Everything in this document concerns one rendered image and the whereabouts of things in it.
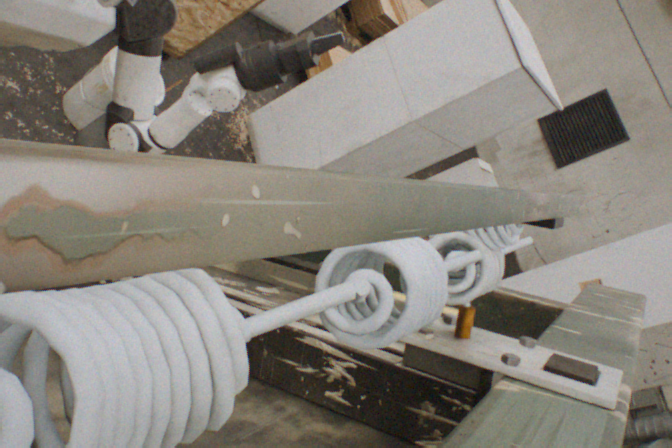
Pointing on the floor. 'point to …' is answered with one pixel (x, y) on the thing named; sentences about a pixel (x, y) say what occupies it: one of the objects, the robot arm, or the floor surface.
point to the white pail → (98, 93)
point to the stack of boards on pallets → (379, 11)
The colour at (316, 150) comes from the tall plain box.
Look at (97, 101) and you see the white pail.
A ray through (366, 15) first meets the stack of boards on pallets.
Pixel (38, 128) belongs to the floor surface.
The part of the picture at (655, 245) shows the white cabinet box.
